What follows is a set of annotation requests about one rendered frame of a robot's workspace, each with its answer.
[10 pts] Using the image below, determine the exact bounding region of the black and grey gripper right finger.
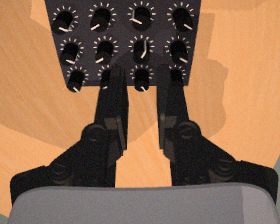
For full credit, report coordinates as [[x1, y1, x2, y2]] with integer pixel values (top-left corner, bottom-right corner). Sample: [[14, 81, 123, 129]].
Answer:
[[156, 64, 279, 205]]

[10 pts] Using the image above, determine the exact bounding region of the black knob box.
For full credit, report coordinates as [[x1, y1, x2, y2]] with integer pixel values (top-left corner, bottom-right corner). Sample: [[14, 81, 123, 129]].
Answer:
[[44, 0, 201, 93]]

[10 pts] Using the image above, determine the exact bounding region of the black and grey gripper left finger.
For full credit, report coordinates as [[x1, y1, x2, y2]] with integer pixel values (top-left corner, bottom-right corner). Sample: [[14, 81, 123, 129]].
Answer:
[[10, 66, 129, 206]]

